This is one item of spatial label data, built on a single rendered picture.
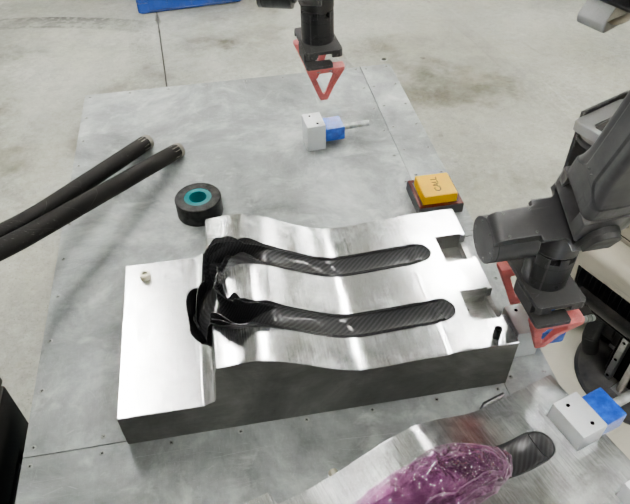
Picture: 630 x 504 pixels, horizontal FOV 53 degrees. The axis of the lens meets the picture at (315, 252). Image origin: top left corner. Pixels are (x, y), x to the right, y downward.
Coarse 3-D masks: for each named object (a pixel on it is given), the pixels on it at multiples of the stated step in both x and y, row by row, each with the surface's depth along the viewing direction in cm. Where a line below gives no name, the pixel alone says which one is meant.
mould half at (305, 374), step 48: (288, 240) 90; (336, 240) 93; (384, 240) 92; (432, 240) 92; (144, 288) 90; (192, 288) 90; (240, 288) 79; (288, 288) 82; (336, 288) 86; (384, 288) 86; (432, 288) 85; (144, 336) 84; (240, 336) 74; (288, 336) 76; (384, 336) 80; (432, 336) 79; (480, 336) 79; (144, 384) 78; (192, 384) 78; (240, 384) 74; (288, 384) 76; (336, 384) 78; (384, 384) 80; (432, 384) 82; (480, 384) 84; (144, 432) 78; (192, 432) 80
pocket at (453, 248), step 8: (440, 240) 93; (448, 240) 93; (456, 240) 93; (440, 248) 94; (448, 248) 94; (456, 248) 94; (464, 248) 92; (448, 256) 93; (456, 256) 93; (464, 256) 92
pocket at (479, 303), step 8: (480, 288) 85; (464, 296) 85; (472, 296) 86; (480, 296) 86; (488, 296) 86; (472, 304) 86; (480, 304) 86; (488, 304) 85; (472, 312) 85; (480, 312) 85; (488, 312) 85; (496, 312) 84
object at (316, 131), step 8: (304, 120) 121; (312, 120) 121; (320, 120) 121; (328, 120) 123; (336, 120) 123; (368, 120) 125; (304, 128) 122; (312, 128) 120; (320, 128) 120; (328, 128) 121; (336, 128) 122; (344, 128) 122; (304, 136) 124; (312, 136) 121; (320, 136) 121; (328, 136) 122; (336, 136) 123; (344, 136) 123; (312, 144) 122; (320, 144) 123
